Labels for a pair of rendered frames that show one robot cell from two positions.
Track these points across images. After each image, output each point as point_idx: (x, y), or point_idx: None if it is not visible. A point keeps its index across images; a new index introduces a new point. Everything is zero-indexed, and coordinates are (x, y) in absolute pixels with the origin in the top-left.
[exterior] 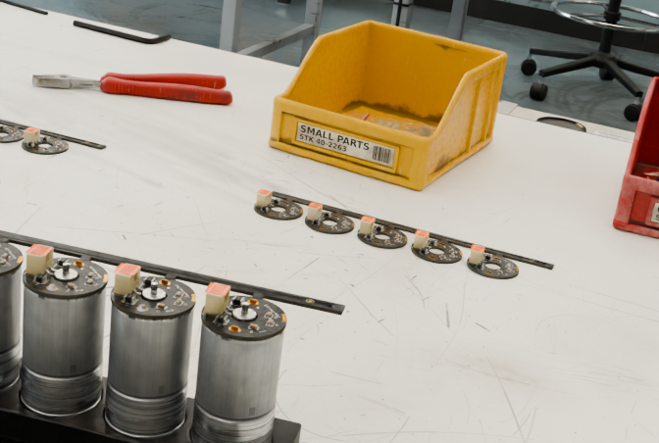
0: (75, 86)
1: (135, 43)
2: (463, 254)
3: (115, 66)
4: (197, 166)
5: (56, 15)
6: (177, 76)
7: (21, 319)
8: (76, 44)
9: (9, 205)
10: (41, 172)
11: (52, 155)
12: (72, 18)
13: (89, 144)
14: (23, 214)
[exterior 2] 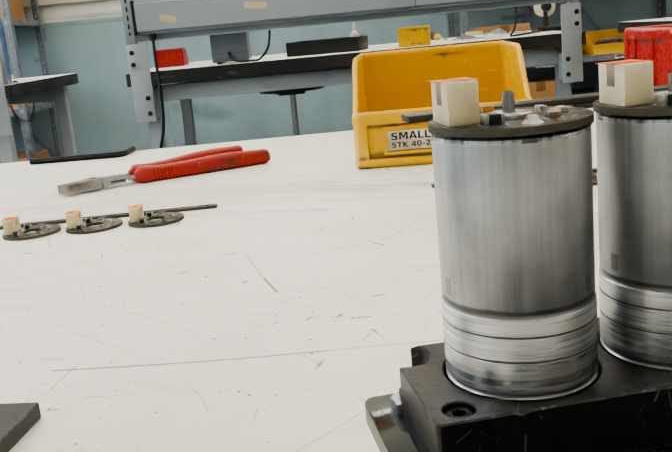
0: (105, 187)
1: (109, 159)
2: None
3: (117, 171)
4: (328, 192)
5: (1, 164)
6: (200, 153)
7: (435, 330)
8: (55, 171)
9: (208, 261)
10: (189, 234)
11: (176, 223)
12: (20, 162)
13: (200, 207)
14: (237, 262)
